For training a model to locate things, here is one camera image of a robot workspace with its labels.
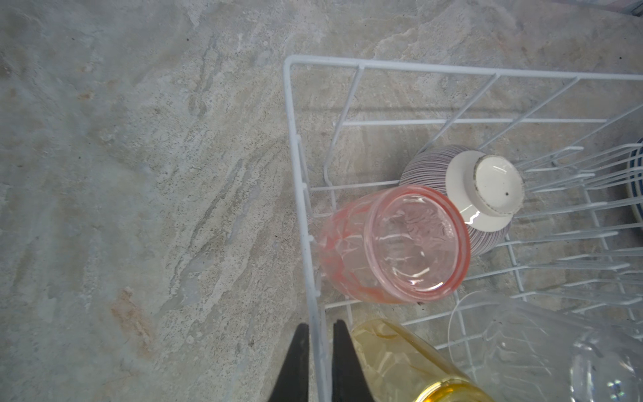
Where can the yellow plastic cup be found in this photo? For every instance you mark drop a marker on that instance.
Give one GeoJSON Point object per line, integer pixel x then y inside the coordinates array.
{"type": "Point", "coordinates": [400, 366]}

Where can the striped ceramic bowl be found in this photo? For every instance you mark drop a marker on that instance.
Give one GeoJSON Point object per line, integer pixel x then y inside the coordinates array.
{"type": "Point", "coordinates": [487, 189]}

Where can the pink plastic cup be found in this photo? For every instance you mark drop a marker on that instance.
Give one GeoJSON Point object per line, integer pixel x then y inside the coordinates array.
{"type": "Point", "coordinates": [403, 245]}

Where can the clear glass cup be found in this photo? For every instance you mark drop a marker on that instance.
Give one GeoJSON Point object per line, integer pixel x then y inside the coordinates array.
{"type": "Point", "coordinates": [516, 351]}

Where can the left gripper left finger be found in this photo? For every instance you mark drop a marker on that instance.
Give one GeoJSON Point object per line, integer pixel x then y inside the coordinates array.
{"type": "Point", "coordinates": [292, 384]}

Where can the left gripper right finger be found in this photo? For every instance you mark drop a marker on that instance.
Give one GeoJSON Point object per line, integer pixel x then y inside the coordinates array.
{"type": "Point", "coordinates": [348, 381]}

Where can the white wire dish rack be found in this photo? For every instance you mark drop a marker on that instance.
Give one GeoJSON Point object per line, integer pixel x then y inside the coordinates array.
{"type": "Point", "coordinates": [575, 246]}

